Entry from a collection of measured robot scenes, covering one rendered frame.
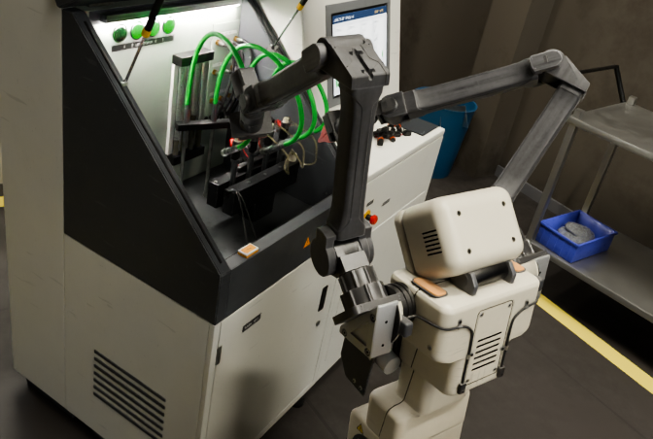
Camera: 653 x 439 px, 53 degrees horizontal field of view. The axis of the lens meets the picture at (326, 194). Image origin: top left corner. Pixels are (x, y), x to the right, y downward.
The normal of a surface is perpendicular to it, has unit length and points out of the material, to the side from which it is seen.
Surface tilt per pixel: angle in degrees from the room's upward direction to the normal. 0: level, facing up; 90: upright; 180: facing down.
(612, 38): 90
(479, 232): 48
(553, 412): 0
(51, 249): 90
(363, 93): 91
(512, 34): 90
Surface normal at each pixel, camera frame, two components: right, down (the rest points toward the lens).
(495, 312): 0.57, 0.36
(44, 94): -0.53, 0.32
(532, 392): 0.18, -0.87
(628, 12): -0.81, 0.14
